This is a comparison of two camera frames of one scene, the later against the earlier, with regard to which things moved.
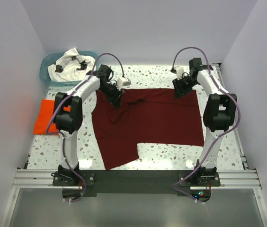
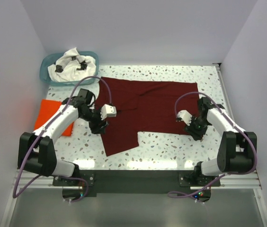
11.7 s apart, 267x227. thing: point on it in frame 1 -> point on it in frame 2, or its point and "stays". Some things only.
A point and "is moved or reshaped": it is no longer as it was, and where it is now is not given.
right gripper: x=181 y=87 -> x=194 y=130
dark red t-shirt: x=146 y=116 is moved or reshaped
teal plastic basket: x=49 y=60 stays
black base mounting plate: x=135 y=182 stays
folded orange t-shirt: x=46 y=111 stays
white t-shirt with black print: x=72 y=66 stays
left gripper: x=114 y=93 -> x=98 y=126
